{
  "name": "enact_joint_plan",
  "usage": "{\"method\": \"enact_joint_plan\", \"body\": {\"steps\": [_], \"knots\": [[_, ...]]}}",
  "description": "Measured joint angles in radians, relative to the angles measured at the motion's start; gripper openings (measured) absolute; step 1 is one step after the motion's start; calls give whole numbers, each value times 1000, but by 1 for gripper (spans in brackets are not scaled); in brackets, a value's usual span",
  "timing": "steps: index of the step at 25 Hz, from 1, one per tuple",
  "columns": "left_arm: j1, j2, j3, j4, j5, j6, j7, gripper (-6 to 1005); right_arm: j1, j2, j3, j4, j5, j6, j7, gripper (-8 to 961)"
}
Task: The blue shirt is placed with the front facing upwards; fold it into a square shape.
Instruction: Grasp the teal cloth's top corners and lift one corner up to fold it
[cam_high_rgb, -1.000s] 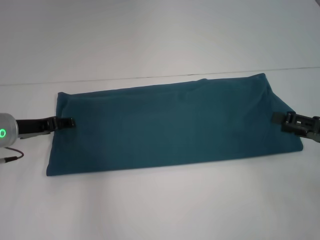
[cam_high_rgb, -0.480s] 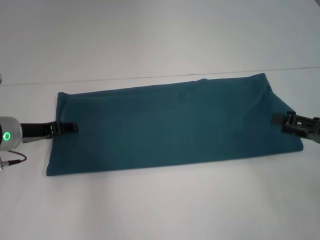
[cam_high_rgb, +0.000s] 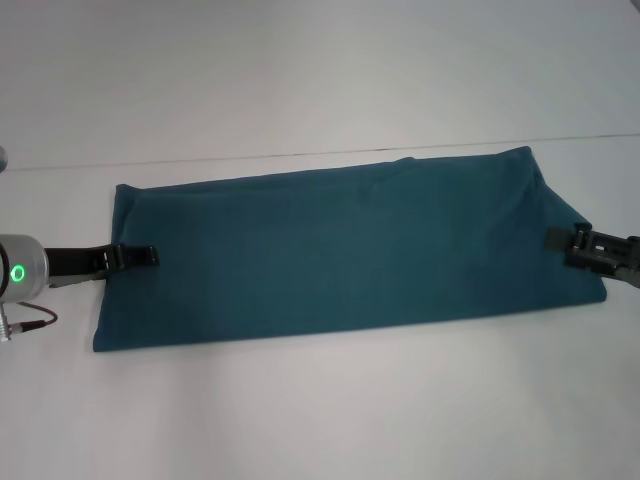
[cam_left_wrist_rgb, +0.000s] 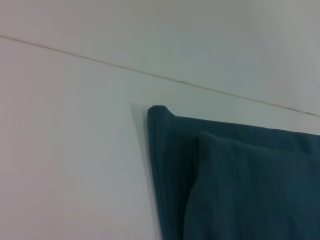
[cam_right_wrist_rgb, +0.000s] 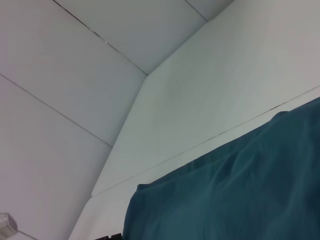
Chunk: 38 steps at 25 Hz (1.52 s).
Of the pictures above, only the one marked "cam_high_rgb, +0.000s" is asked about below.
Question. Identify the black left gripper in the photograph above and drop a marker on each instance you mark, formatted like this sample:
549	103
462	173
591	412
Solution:
75	262

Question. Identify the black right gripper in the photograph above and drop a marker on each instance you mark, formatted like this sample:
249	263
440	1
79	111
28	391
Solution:
607	252

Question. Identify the blue t-shirt with pink print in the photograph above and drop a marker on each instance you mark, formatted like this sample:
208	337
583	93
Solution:
325	260

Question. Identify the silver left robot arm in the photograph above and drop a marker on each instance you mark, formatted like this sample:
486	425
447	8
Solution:
22	270

